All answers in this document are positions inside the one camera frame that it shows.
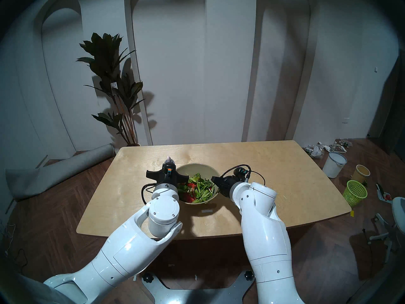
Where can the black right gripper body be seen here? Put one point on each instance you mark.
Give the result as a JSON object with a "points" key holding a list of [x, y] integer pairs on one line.
{"points": [[227, 186]]}

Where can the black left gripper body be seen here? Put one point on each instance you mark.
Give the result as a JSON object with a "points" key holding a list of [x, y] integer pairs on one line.
{"points": [[166, 181]]}

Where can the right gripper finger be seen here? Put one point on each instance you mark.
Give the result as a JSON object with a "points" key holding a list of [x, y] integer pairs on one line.
{"points": [[216, 183], [217, 178]]}

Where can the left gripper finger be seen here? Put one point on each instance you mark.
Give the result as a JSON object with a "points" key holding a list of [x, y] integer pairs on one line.
{"points": [[155, 175], [180, 177]]}

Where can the mixed green salad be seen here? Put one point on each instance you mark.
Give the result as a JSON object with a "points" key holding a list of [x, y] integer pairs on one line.
{"points": [[201, 189]]}

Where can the beige green salad bowl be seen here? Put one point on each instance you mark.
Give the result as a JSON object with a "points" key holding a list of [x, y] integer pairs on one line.
{"points": [[196, 167]]}

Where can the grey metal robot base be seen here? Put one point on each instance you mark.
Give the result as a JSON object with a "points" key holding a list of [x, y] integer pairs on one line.
{"points": [[196, 295]]}

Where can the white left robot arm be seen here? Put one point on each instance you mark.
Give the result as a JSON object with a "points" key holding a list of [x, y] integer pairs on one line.
{"points": [[126, 252]]}

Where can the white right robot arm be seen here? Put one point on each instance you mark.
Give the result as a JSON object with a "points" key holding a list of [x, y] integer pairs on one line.
{"points": [[265, 237]]}

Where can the black base knob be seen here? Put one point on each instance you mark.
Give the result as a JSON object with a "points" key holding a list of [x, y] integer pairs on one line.
{"points": [[249, 275], [147, 278]]}

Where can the crumpled white plastic wrappers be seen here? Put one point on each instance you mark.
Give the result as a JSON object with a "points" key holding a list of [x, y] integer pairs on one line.
{"points": [[314, 150]]}

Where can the rolled grey floor mat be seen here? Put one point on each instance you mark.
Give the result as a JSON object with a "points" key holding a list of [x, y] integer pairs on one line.
{"points": [[60, 172]]}

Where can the white plant tag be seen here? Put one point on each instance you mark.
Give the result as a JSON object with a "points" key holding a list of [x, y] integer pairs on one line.
{"points": [[114, 85]]}

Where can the white plastic bucket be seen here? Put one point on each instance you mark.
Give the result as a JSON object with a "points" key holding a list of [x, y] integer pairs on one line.
{"points": [[333, 165]]}

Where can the small packaging litter pile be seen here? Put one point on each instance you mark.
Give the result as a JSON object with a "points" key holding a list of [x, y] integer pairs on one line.
{"points": [[341, 145]]}

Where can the tall dark green potted plant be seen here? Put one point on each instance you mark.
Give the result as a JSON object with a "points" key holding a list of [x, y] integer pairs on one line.
{"points": [[106, 62]]}

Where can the green mesh basket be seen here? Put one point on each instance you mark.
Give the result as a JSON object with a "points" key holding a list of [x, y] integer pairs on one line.
{"points": [[355, 192]]}

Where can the beige paper cup bin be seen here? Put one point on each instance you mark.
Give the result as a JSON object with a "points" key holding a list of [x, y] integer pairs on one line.
{"points": [[360, 174]]}

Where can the white cutting board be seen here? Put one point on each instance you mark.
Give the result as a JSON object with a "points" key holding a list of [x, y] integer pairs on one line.
{"points": [[385, 196]]}

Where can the white swivel chair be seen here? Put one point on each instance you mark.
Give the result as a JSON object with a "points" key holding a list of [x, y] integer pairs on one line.
{"points": [[398, 213]]}

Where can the dark grey cabinet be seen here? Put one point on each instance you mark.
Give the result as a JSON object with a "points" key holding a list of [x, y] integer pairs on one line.
{"points": [[395, 110]]}

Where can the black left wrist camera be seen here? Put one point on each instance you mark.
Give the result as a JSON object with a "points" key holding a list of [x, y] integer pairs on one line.
{"points": [[169, 171]]}

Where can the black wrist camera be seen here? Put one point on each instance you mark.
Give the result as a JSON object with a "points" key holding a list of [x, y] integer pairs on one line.
{"points": [[169, 171], [240, 172]]}

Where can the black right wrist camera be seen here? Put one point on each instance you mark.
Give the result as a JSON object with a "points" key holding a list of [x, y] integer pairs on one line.
{"points": [[240, 172]]}

